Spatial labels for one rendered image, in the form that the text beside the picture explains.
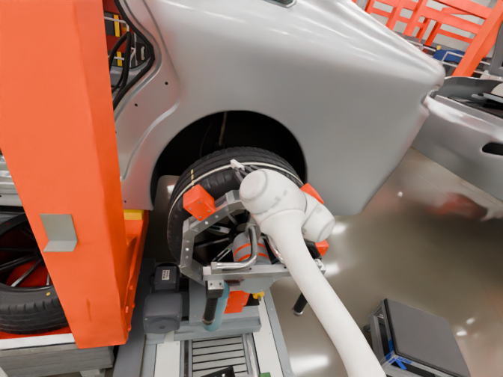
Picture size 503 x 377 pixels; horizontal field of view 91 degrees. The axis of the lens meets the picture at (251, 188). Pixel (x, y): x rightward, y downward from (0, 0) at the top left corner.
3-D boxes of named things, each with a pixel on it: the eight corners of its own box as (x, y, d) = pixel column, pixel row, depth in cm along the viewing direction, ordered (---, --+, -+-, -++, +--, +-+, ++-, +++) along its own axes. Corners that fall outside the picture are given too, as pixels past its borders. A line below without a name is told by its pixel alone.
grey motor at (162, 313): (181, 280, 170) (184, 245, 151) (179, 347, 137) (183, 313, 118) (153, 281, 165) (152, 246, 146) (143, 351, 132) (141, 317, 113)
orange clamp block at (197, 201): (214, 198, 92) (198, 182, 86) (216, 212, 86) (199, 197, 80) (199, 208, 93) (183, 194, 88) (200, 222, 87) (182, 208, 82)
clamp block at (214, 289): (219, 273, 85) (221, 263, 82) (221, 298, 78) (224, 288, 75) (204, 274, 84) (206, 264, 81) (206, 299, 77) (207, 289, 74)
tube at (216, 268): (253, 229, 95) (260, 208, 89) (266, 272, 80) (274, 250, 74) (207, 229, 90) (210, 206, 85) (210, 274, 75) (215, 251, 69)
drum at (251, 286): (258, 251, 113) (266, 229, 106) (270, 294, 97) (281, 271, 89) (228, 251, 109) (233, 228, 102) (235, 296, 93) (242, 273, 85)
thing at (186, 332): (248, 280, 181) (251, 272, 176) (259, 332, 153) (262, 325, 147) (176, 284, 167) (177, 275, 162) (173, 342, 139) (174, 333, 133)
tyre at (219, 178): (242, 260, 155) (323, 191, 134) (248, 295, 137) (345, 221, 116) (142, 217, 121) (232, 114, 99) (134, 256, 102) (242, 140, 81)
